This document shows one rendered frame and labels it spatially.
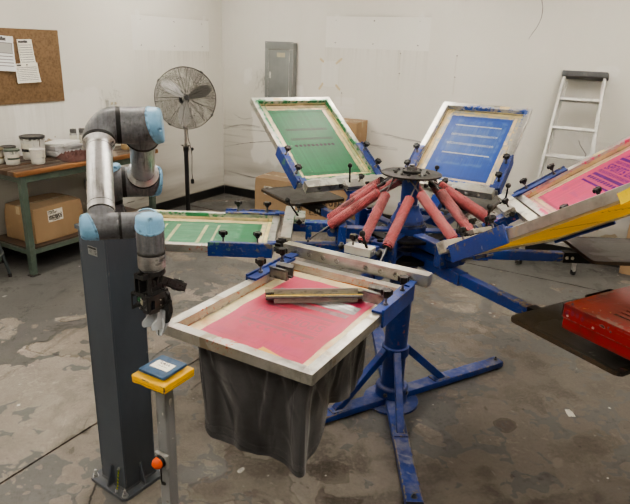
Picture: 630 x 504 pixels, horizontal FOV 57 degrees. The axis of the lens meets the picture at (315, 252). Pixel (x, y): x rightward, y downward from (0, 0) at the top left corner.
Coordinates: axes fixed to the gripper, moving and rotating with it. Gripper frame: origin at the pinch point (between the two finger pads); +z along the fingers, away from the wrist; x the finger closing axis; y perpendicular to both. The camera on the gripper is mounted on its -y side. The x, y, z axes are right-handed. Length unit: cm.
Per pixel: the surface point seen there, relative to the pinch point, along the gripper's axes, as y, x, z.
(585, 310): -86, 103, -2
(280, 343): -33.5, 19.2, 13.0
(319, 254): -99, -5, 6
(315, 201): -203, -70, 14
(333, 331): -51, 29, 13
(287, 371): -17.5, 32.6, 11.0
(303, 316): -55, 14, 13
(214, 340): -17.7, 4.7, 9.5
